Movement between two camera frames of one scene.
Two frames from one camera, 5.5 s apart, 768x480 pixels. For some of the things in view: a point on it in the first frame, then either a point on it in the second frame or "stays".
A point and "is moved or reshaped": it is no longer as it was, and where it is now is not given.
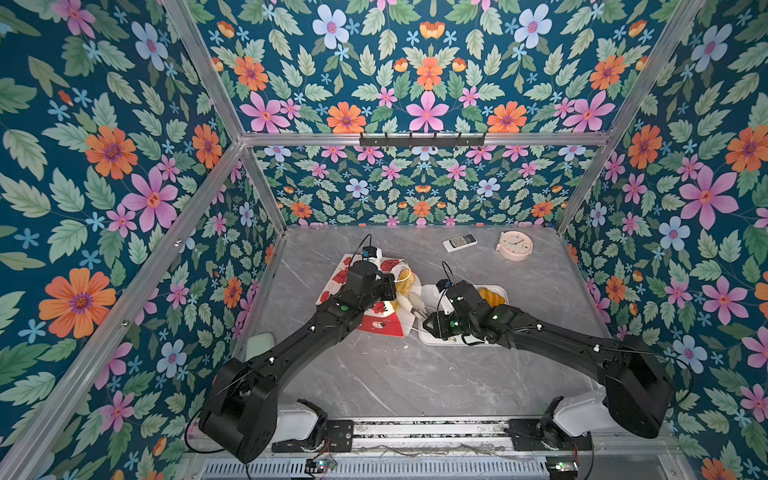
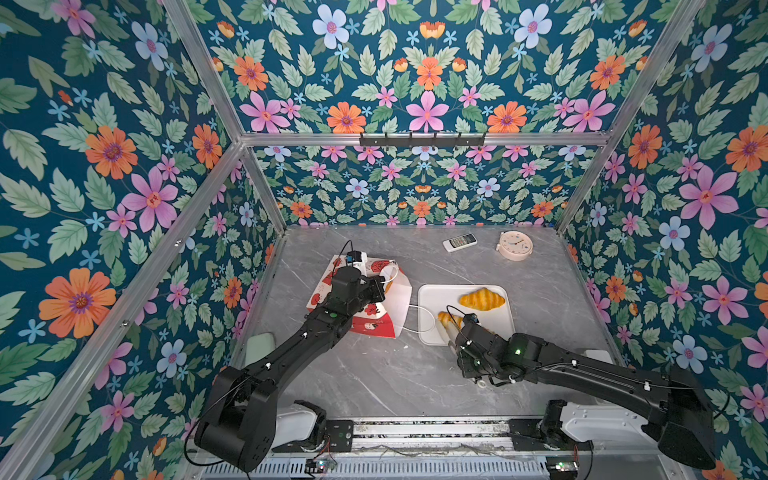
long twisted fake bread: x=405 y=282 is moved or reshaped
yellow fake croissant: x=493 y=298 stays
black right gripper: x=437 y=324 → x=462 y=360
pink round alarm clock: x=514 y=245 stays
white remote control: x=453 y=244 stays
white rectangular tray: x=431 y=299 stays
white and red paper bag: x=382 y=318 is moved or reshaped
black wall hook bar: x=422 y=141 stays
